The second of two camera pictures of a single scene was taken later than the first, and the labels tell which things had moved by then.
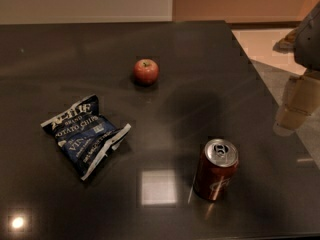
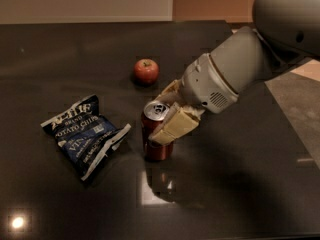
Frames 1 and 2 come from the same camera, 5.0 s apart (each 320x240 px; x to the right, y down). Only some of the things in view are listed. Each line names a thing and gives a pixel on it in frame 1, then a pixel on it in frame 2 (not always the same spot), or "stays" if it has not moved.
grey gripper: (308, 47) → (206, 83)
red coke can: (216, 165) → (152, 113)
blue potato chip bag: (85, 137) stays
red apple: (146, 72) stays
